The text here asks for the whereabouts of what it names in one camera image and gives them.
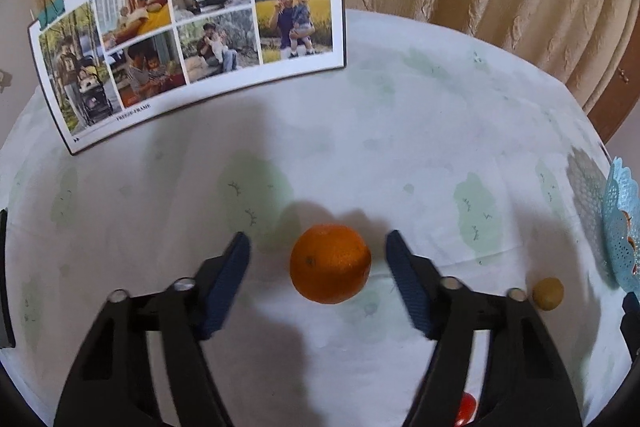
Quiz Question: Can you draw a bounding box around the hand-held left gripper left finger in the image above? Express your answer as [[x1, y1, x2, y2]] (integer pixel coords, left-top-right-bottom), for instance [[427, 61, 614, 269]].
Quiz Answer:
[[52, 231, 252, 427]]

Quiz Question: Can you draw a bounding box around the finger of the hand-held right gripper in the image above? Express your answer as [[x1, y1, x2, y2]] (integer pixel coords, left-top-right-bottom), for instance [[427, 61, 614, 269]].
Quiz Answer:
[[620, 294, 640, 358]]

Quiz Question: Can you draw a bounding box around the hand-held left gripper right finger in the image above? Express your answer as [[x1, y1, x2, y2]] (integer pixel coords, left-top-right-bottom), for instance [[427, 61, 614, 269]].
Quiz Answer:
[[385, 229, 584, 427]]

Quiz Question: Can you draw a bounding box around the large round orange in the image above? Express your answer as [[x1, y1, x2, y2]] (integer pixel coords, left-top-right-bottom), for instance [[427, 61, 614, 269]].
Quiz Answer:
[[289, 224, 372, 305]]

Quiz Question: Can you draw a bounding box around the light blue plastic lattice basket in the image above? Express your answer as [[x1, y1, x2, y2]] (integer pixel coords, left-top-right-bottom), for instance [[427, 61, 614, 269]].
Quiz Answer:
[[602, 157, 640, 294]]

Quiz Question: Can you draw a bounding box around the yellow-brown round fruit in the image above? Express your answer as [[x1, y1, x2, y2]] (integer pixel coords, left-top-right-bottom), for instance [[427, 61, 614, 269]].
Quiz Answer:
[[531, 277, 565, 312]]

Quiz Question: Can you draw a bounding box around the white printed tablecloth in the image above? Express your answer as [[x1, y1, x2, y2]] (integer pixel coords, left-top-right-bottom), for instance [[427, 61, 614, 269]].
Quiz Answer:
[[0, 9, 635, 427]]

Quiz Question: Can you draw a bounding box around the small red tomato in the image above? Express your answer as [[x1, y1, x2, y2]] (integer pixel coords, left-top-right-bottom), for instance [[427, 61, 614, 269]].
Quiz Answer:
[[452, 392, 478, 427]]

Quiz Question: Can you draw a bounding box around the brown wooden cabinet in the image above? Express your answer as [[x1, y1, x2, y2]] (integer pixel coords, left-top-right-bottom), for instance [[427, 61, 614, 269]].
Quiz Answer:
[[589, 19, 640, 144]]

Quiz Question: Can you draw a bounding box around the photo collage board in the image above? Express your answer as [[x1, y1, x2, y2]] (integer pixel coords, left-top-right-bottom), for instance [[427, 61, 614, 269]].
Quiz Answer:
[[27, 0, 347, 156]]

